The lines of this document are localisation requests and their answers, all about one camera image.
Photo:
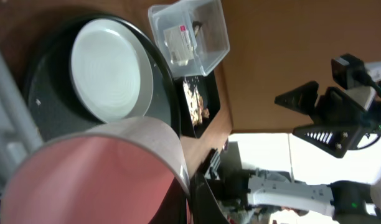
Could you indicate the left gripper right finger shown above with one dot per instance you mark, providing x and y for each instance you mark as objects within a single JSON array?
[{"x": 203, "y": 204}]

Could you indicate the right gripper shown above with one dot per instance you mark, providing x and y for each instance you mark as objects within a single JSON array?
[{"x": 342, "y": 119}]

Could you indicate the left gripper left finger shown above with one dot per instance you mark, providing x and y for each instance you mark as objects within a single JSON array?
[{"x": 173, "y": 209}]

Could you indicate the pink cup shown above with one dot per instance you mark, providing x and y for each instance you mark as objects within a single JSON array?
[{"x": 112, "y": 173}]

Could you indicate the food scraps pile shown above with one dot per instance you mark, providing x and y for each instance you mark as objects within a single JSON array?
[{"x": 195, "y": 103}]

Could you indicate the white round plate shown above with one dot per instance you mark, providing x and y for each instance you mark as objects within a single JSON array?
[{"x": 110, "y": 71}]

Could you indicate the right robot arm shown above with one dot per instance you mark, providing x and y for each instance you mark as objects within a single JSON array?
[{"x": 344, "y": 201}]

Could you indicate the grey dishwasher rack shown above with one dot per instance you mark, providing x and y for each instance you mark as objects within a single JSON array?
[{"x": 19, "y": 136}]

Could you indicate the black rectangular tray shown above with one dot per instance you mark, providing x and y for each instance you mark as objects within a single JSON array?
[{"x": 208, "y": 89}]

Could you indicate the clear plastic bin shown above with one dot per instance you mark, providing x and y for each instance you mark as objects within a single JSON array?
[{"x": 205, "y": 21}]

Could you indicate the round black tray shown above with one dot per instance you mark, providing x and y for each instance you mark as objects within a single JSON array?
[{"x": 51, "y": 99}]

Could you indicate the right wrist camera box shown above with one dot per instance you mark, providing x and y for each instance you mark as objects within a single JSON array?
[{"x": 359, "y": 80}]

